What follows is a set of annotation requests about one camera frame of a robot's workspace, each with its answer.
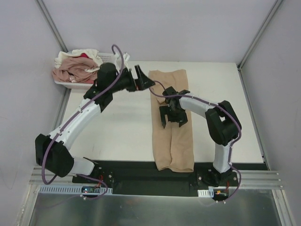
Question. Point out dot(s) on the dusty pink t shirt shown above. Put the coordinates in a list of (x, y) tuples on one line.
[(76, 70)]

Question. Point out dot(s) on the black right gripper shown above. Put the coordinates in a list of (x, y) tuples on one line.
[(174, 112)]

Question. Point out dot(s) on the left aluminium corner post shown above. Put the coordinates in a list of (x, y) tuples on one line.
[(52, 26)]

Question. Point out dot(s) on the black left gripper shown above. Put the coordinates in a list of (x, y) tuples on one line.
[(135, 80)]

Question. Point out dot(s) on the right aluminium corner post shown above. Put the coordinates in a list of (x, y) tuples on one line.
[(267, 20)]

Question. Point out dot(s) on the white plastic laundry basket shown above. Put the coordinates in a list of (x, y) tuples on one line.
[(106, 58)]

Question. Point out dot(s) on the beige t shirt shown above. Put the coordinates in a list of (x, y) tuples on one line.
[(172, 145)]

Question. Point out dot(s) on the aluminium front rail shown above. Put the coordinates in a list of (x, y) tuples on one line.
[(251, 179)]

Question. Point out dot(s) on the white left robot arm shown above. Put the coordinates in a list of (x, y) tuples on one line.
[(52, 150)]

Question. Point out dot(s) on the white t shirt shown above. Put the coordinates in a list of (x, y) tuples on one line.
[(92, 53)]

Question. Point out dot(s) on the left aluminium table rail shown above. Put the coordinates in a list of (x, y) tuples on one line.
[(61, 108)]

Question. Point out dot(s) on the left white cable duct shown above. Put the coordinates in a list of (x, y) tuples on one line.
[(75, 190)]

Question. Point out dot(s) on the aluminium corner post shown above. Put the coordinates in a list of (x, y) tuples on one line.
[(267, 20), (52, 26)]

